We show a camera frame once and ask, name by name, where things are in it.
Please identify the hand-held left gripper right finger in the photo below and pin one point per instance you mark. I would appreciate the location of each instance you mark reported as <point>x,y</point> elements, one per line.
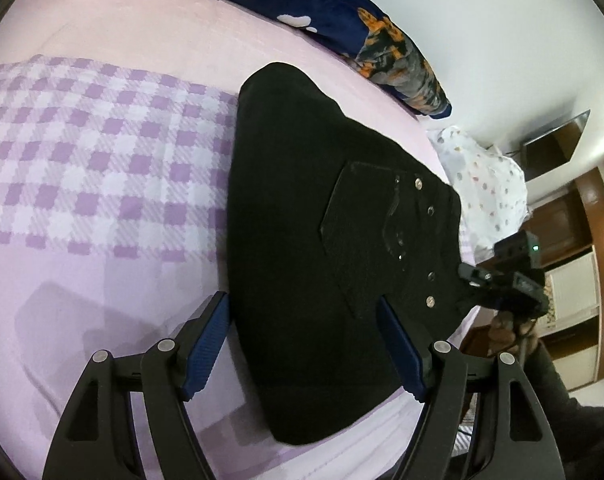
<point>402,355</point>

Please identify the wall-mounted dark screen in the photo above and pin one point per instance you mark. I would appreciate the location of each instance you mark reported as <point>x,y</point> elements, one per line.
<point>552,145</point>

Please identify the person's right hand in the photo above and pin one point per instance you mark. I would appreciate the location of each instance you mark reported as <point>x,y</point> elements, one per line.
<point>504,335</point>

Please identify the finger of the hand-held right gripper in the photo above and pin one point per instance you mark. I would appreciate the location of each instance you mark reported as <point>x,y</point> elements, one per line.
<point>474,275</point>

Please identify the white drawer cabinet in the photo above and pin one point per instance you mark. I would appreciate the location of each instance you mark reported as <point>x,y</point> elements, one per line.
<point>577,310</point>

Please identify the navy cat-print pillow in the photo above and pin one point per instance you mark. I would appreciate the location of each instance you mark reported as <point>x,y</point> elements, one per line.
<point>332,10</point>

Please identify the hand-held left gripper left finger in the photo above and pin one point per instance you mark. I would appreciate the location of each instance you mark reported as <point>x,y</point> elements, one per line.
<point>207,355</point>

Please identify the person's right forearm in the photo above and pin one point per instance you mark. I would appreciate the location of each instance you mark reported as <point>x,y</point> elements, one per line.
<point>567,410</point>

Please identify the purple checkered bed sheet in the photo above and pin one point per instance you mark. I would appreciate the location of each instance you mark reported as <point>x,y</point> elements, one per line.
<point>82,160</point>

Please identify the brown wooden cabinet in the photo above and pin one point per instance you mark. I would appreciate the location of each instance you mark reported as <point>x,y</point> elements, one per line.
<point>572,210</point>

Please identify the white dotted pillow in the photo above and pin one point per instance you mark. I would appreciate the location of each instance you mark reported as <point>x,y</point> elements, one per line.
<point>482,185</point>

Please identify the black pants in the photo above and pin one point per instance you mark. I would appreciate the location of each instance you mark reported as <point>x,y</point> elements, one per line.
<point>292,200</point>

